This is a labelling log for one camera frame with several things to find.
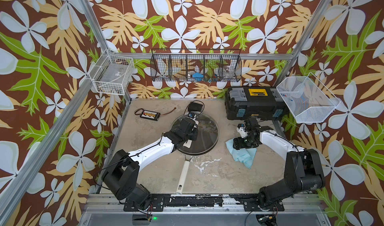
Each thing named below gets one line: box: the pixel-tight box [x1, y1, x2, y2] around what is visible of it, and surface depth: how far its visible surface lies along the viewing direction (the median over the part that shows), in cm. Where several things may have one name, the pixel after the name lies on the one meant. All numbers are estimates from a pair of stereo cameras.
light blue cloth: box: [225, 138, 258, 169], surface depth 87 cm
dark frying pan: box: [176, 133, 220, 195], surface depth 81 cm
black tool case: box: [224, 86, 290, 121], surface depth 100 cm
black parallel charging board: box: [140, 109, 161, 121], surface depth 110 cm
